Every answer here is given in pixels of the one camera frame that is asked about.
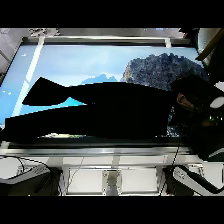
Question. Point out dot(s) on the silver frame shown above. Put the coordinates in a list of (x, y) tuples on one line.
[(110, 156)]

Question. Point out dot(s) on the black pants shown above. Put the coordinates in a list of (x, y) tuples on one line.
[(116, 110)]

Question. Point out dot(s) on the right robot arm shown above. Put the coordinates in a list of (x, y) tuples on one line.
[(203, 140)]

